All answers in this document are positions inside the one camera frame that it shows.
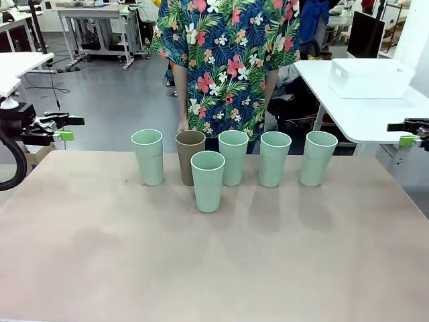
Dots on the dark cabinet desk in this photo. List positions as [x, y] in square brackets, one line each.
[13, 37]

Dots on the grey frame background desk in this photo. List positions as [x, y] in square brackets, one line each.
[90, 11]

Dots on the person in floral shirt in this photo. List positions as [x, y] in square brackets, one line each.
[228, 67]

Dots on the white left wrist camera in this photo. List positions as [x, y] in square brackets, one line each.
[7, 89]

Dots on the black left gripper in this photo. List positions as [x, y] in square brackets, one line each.
[16, 117]

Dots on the brown plastic cup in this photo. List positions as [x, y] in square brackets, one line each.
[186, 157]

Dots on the white rounded table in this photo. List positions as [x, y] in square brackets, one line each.
[20, 62]

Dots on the light green plastic cup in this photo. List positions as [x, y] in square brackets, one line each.
[207, 188]
[151, 161]
[234, 161]
[275, 164]
[316, 164]

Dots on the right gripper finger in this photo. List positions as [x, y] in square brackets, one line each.
[415, 125]
[407, 141]

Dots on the person's left forearm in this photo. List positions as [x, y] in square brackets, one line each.
[272, 84]

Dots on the white side table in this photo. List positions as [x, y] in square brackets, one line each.
[313, 75]

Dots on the black office chair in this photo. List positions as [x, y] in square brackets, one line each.
[295, 114]

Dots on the person's right hand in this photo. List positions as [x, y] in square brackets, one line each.
[182, 125]

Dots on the black computer monitor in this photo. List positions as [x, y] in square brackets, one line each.
[365, 33]

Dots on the person in blue jacket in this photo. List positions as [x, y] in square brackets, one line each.
[313, 20]

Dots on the person's right forearm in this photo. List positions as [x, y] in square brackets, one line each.
[182, 94]

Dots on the white plastic basket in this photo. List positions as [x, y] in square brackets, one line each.
[368, 80]

